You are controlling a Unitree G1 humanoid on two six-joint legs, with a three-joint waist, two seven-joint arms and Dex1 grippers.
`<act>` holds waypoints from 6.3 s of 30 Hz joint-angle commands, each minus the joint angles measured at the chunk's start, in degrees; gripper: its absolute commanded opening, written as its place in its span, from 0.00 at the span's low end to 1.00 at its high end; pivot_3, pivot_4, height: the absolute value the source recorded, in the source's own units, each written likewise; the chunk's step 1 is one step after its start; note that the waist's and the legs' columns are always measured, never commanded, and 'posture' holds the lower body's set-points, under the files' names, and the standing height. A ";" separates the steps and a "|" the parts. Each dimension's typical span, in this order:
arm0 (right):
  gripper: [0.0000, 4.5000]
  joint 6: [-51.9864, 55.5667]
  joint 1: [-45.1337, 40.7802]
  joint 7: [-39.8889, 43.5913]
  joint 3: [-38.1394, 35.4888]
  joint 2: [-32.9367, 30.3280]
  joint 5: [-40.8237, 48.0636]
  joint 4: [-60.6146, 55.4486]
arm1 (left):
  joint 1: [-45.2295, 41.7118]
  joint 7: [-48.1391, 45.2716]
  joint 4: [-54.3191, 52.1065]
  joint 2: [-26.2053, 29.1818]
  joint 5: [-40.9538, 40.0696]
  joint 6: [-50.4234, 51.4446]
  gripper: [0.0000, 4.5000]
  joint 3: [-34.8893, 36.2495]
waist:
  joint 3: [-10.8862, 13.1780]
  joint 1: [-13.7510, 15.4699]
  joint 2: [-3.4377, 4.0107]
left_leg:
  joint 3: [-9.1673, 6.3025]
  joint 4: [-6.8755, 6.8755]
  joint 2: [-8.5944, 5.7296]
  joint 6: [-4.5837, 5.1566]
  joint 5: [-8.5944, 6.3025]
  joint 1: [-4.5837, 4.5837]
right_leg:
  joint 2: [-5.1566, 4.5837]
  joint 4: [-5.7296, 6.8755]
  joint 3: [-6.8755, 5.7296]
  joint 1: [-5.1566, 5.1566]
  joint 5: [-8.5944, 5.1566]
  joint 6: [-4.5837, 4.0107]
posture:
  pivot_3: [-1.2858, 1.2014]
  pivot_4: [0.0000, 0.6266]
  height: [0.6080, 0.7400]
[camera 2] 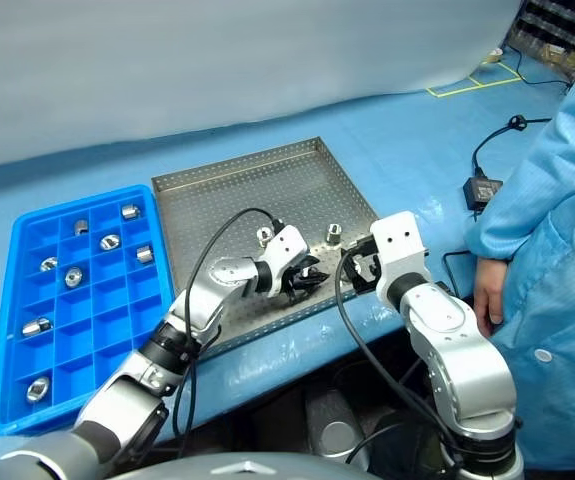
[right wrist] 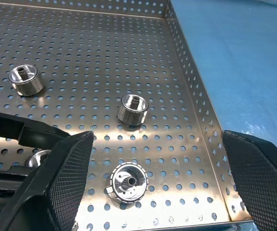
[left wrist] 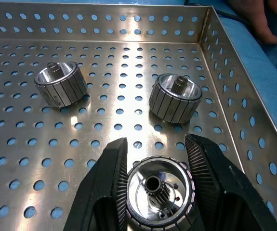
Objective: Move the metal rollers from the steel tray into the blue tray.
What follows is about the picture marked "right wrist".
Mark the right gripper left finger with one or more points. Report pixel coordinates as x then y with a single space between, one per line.
56 187

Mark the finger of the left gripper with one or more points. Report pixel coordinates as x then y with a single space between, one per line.
37 136
1 184

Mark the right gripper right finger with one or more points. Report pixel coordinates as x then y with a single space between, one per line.
261 178

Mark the perforated steel tray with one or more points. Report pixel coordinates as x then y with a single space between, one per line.
104 60

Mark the silver metal roller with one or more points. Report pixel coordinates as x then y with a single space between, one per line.
126 186
35 160
131 113
27 84

